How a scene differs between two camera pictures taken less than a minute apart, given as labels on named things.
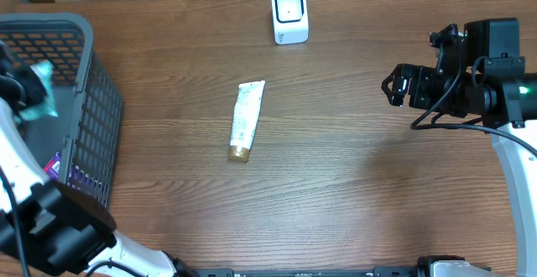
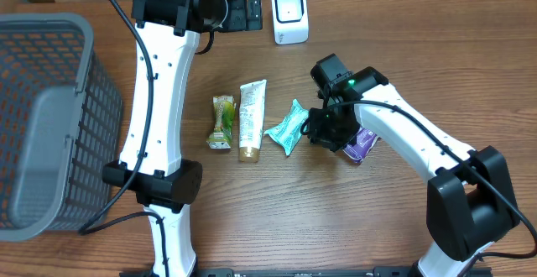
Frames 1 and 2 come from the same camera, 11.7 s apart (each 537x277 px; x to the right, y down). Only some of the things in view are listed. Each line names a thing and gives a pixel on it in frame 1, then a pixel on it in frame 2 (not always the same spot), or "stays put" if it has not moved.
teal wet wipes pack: (48, 106) to (289, 132)
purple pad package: (53, 168) to (359, 147)
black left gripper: (11, 87) to (254, 8)
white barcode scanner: (289, 8) stays put
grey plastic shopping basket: (87, 132) stays put
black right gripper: (418, 76) to (323, 138)
